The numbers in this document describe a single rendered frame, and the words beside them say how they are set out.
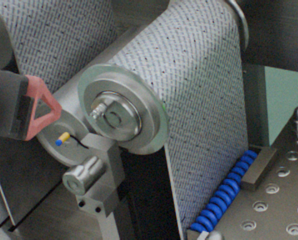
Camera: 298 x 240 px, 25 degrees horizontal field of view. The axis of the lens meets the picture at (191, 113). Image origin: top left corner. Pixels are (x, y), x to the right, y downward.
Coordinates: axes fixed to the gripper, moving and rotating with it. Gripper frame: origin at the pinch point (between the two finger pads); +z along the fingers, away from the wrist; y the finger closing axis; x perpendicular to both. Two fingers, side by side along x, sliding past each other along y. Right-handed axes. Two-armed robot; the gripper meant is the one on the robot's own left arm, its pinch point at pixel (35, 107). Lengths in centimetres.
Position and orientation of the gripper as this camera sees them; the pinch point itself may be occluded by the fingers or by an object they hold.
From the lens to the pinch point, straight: 80.5
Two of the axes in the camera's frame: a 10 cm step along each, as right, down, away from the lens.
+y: 8.7, 1.8, -4.6
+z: 4.5, 1.0, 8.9
